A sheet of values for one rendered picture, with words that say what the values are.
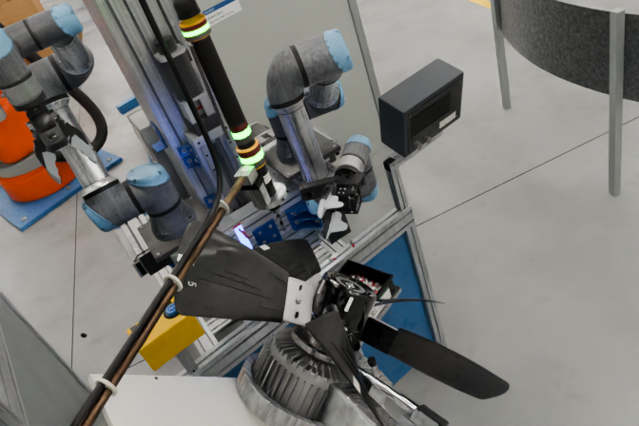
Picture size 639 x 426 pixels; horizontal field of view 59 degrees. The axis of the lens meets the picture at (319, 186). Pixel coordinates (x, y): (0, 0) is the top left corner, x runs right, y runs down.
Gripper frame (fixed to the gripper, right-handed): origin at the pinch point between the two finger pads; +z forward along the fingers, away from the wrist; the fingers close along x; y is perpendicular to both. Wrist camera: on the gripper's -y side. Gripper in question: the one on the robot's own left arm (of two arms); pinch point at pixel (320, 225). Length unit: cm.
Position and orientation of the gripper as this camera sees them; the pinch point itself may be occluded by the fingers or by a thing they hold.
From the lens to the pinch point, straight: 140.7
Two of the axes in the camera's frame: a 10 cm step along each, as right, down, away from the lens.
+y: 9.5, 0.5, -3.1
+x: 1.7, 7.7, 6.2
